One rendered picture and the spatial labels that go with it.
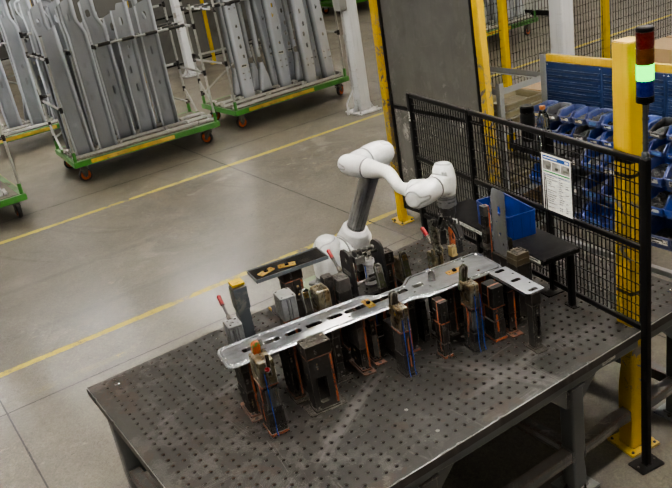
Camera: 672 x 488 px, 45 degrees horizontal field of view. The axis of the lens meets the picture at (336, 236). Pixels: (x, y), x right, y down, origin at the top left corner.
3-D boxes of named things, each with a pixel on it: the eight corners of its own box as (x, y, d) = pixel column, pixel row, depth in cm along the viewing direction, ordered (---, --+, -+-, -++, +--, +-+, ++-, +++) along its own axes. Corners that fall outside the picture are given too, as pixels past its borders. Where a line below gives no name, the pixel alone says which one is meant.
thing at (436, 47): (515, 257, 605) (495, -16, 527) (502, 263, 599) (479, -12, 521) (404, 216, 712) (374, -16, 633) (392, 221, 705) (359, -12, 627)
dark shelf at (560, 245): (543, 267, 369) (543, 261, 368) (437, 214, 446) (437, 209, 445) (580, 252, 377) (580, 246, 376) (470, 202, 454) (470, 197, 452)
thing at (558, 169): (574, 221, 374) (571, 159, 362) (542, 209, 394) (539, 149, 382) (577, 220, 375) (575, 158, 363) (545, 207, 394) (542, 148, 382)
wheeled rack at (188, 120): (79, 185, 955) (34, 37, 886) (59, 169, 1037) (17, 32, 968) (224, 141, 1037) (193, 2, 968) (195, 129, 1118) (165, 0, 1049)
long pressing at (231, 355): (231, 374, 329) (230, 370, 328) (214, 351, 348) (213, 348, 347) (505, 268, 377) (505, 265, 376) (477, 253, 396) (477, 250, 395)
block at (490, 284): (494, 344, 371) (489, 291, 360) (480, 335, 381) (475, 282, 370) (511, 337, 375) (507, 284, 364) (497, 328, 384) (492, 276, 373)
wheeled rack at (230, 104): (238, 131, 1069) (210, -4, 1000) (204, 122, 1147) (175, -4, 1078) (351, 94, 1164) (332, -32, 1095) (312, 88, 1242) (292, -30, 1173)
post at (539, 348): (538, 354, 358) (534, 297, 347) (522, 344, 368) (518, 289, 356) (549, 349, 360) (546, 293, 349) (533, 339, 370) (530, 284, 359)
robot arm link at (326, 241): (308, 275, 442) (303, 239, 433) (331, 262, 453) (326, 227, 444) (329, 283, 431) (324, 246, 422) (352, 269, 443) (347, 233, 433)
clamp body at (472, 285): (474, 356, 365) (467, 289, 351) (459, 346, 375) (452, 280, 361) (490, 349, 368) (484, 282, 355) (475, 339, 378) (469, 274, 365)
